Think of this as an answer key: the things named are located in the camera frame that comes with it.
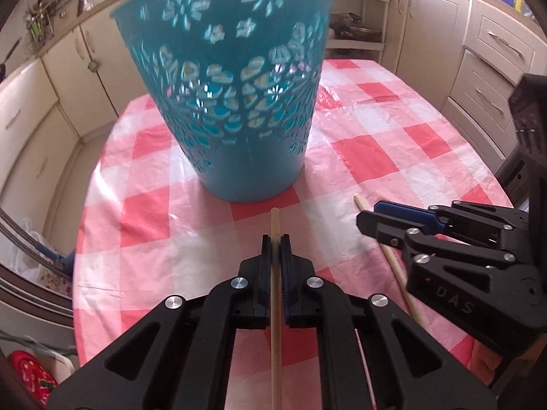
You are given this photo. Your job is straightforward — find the cream kitchen cabinets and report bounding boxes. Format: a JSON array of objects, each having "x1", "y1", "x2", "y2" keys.
[{"x1": 1, "y1": 0, "x2": 546, "y2": 255}]

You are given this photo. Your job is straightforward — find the red white checkered tablecloth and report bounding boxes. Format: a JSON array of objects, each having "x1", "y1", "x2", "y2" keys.
[{"x1": 72, "y1": 58, "x2": 514, "y2": 410}]

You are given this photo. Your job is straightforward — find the red patterned bag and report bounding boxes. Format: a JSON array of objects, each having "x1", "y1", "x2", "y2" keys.
[{"x1": 8, "y1": 350, "x2": 58, "y2": 408}]

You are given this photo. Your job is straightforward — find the teal perforated plastic basket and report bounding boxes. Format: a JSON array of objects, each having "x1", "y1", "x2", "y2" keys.
[{"x1": 112, "y1": 0, "x2": 332, "y2": 203}]

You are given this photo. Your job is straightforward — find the white shelf rack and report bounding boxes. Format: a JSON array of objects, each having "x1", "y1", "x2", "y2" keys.
[{"x1": 326, "y1": 0, "x2": 390, "y2": 63}]

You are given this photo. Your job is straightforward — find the metal chair frame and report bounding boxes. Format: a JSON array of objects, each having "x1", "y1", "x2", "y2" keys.
[{"x1": 1, "y1": 211, "x2": 75, "y2": 328}]

